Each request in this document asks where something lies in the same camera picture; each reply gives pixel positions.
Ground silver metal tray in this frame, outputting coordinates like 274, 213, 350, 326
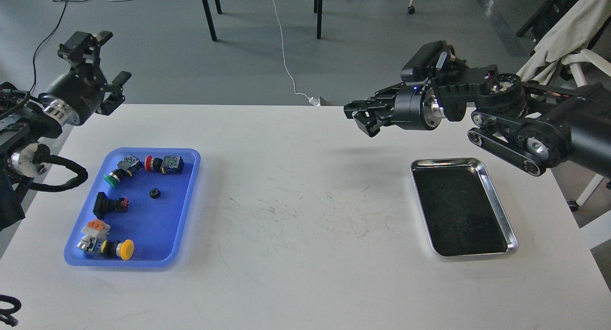
411, 158, 519, 260

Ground green push button switch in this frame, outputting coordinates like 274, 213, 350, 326
103, 154, 143, 187

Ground orange white switch block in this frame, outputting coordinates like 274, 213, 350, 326
82, 218, 111, 240

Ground black cable on floor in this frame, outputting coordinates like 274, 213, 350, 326
29, 0, 115, 92

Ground black table legs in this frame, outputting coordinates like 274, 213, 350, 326
199, 0, 325, 42

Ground black push button switch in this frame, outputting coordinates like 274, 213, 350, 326
93, 192, 129, 219

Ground small black gear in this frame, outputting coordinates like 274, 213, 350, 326
148, 188, 161, 199

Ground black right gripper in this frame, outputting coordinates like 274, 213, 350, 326
343, 85, 441, 137

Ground blue plastic tray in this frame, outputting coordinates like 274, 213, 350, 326
63, 147, 201, 268

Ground red push button switch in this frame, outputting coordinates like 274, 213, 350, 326
143, 155, 185, 175

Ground white cable on floor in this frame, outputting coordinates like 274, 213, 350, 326
232, 0, 331, 106

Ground yellow push button switch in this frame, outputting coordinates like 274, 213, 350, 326
77, 238, 135, 261

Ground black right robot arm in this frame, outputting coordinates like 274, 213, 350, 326
343, 41, 611, 178

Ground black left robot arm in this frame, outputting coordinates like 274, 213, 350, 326
0, 31, 131, 229

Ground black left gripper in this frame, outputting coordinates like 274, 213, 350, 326
39, 31, 132, 126

